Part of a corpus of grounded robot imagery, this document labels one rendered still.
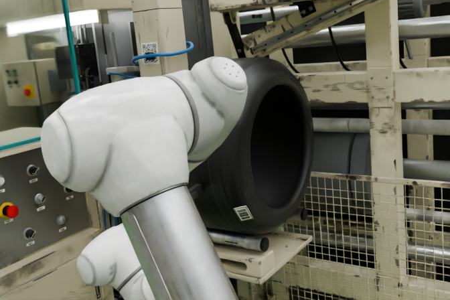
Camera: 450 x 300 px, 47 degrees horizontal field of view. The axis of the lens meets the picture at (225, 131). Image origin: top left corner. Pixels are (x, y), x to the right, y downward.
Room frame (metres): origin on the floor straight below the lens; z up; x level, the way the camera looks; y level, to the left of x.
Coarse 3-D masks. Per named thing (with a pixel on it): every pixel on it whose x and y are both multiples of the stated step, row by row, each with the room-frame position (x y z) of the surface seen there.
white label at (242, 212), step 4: (236, 208) 1.44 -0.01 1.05; (240, 208) 1.44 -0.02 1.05; (244, 208) 1.44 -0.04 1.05; (236, 212) 1.45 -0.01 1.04; (240, 212) 1.45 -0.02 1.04; (244, 212) 1.45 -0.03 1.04; (248, 212) 1.44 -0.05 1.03; (240, 216) 1.46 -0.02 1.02; (244, 216) 1.45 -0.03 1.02; (248, 216) 1.45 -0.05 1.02; (240, 220) 1.47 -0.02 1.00
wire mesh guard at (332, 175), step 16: (320, 176) 1.90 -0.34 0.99; (336, 176) 1.86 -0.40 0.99; (352, 176) 1.83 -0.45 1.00; (368, 176) 1.80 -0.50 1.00; (432, 192) 1.67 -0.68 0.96; (368, 208) 1.81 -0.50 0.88; (320, 224) 1.92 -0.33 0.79; (432, 240) 1.68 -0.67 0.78; (336, 256) 1.88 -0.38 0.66; (384, 256) 1.78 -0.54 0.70; (416, 256) 1.71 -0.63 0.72; (432, 256) 1.68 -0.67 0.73; (352, 272) 1.85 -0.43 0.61; (384, 272) 1.78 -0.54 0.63; (416, 272) 1.71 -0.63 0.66; (304, 288) 1.97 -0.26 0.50; (368, 288) 1.81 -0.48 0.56; (432, 288) 1.68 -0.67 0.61
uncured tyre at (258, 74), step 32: (256, 64) 1.60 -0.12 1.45; (256, 96) 1.52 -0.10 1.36; (288, 96) 1.87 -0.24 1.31; (256, 128) 1.98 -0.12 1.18; (288, 128) 1.91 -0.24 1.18; (224, 160) 1.42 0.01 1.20; (256, 160) 1.96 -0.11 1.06; (288, 160) 1.89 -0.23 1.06; (224, 192) 1.43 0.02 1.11; (256, 192) 1.48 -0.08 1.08; (288, 192) 1.81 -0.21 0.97; (224, 224) 1.52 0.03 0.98; (256, 224) 1.51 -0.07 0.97
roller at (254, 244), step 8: (208, 232) 1.62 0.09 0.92; (216, 232) 1.61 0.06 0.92; (224, 232) 1.59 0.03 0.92; (232, 232) 1.58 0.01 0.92; (216, 240) 1.60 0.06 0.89; (224, 240) 1.58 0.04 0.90; (232, 240) 1.56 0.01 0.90; (240, 240) 1.54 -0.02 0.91; (248, 240) 1.53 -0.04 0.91; (256, 240) 1.52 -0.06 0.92; (264, 240) 1.51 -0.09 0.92; (248, 248) 1.53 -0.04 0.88; (256, 248) 1.51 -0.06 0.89; (264, 248) 1.50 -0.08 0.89
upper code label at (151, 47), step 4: (144, 44) 1.82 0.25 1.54; (148, 44) 1.81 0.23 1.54; (152, 44) 1.80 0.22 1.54; (156, 44) 1.79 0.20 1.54; (144, 48) 1.82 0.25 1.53; (148, 48) 1.81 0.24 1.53; (152, 48) 1.80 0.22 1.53; (156, 48) 1.79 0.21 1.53; (144, 52) 1.83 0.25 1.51; (156, 52) 1.79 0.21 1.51; (144, 60) 1.83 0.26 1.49; (148, 60) 1.82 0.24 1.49; (152, 60) 1.81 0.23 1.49; (156, 60) 1.80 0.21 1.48; (144, 64) 1.83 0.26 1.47; (148, 64) 1.82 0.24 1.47
